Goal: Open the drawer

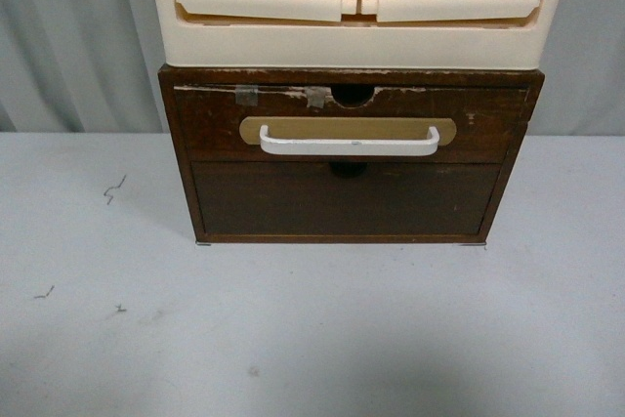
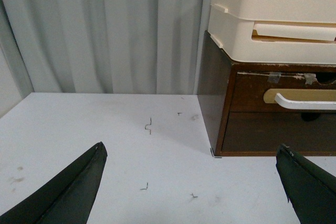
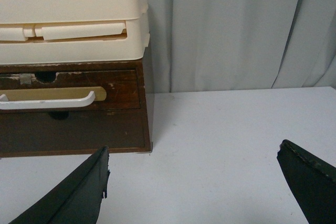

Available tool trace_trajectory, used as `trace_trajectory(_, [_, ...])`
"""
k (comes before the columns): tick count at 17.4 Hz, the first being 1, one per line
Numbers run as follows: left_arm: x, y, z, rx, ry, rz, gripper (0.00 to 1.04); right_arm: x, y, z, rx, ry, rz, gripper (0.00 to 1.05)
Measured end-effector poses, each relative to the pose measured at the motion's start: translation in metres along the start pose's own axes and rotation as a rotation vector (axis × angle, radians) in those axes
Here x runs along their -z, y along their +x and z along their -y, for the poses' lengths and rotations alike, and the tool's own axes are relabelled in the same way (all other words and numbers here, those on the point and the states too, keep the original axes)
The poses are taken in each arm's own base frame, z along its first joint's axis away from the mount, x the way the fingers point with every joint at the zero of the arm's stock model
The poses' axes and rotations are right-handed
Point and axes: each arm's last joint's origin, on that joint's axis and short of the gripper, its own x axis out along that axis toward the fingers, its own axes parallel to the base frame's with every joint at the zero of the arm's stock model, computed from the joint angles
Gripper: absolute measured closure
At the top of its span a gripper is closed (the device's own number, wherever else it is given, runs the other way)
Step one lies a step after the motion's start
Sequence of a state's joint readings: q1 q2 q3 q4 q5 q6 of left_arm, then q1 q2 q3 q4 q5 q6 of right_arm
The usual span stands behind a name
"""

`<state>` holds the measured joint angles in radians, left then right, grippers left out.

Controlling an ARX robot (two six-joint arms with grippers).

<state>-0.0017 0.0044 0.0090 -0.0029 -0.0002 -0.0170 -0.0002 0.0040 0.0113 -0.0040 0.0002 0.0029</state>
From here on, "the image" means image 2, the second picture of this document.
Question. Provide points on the white drawer handle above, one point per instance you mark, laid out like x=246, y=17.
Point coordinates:
x=304, y=105

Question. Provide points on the cream plastic organizer box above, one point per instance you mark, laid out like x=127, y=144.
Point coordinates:
x=231, y=25

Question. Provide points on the lower wooden drawer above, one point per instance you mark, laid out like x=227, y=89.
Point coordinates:
x=261, y=133

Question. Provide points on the wooden drawer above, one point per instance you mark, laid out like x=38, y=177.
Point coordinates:
x=255, y=91
x=261, y=133

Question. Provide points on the dark brown wooden drawer cabinet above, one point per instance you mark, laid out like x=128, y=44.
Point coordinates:
x=216, y=84

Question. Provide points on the upper wooden drawer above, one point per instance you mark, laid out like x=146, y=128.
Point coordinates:
x=255, y=91

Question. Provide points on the grey curtain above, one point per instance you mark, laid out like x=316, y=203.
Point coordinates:
x=100, y=46

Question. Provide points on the cream plastic organizer drawer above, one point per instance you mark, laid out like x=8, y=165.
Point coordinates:
x=294, y=32

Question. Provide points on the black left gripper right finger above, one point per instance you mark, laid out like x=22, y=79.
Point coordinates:
x=309, y=188

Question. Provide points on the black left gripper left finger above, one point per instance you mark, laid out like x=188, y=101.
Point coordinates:
x=66, y=198

